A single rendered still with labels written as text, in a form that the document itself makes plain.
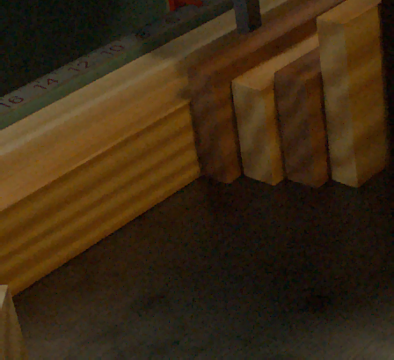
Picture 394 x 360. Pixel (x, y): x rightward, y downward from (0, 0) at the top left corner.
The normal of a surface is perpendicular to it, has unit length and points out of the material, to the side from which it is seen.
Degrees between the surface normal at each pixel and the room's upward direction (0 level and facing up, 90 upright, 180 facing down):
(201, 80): 90
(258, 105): 90
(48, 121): 0
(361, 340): 0
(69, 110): 0
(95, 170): 90
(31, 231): 90
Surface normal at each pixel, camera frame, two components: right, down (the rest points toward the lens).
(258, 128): -0.69, 0.43
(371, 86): 0.71, 0.25
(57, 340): -0.14, -0.87
